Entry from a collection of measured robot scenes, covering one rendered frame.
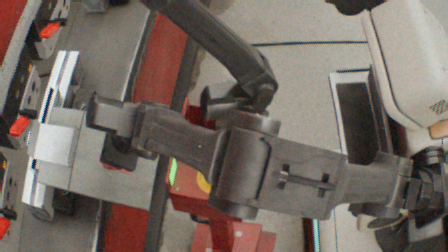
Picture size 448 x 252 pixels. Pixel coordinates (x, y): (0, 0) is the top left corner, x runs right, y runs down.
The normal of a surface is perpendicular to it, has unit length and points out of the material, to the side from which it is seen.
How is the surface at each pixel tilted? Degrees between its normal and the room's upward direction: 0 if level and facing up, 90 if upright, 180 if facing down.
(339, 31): 0
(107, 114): 37
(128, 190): 0
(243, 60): 70
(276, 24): 0
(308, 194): 26
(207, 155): 63
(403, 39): 42
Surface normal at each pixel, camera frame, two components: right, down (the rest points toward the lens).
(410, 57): -0.69, -0.26
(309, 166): -0.13, -0.01
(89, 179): -0.03, -0.44
